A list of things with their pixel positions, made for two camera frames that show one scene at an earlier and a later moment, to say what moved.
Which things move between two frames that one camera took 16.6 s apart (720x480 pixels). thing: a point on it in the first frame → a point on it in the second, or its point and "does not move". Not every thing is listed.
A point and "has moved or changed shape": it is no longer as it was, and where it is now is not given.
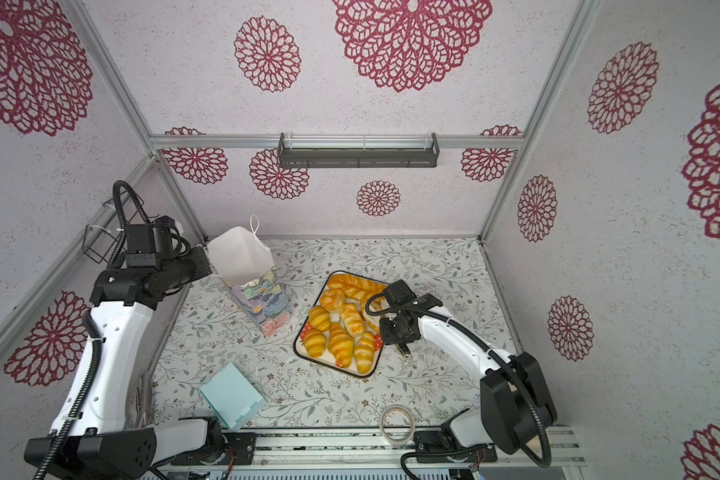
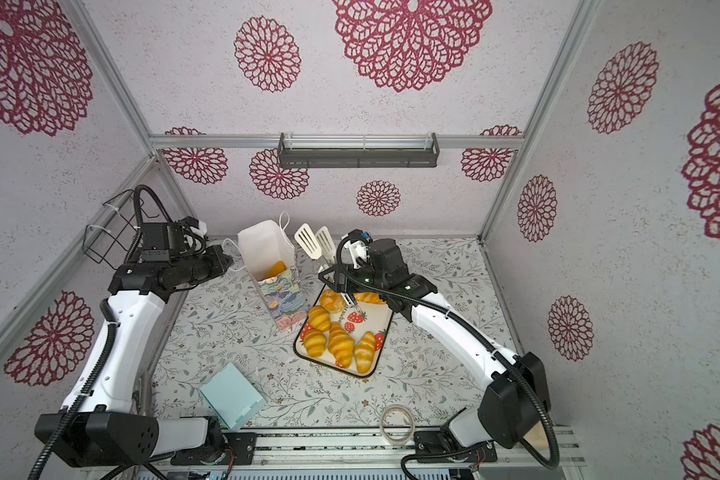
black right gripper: (386, 336) → (345, 275)
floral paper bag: (247, 265) has moved or changed shape
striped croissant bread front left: (315, 342) does not move
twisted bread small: (332, 299) does not move
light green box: (232, 396) does not move
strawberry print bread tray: (338, 334) does not move
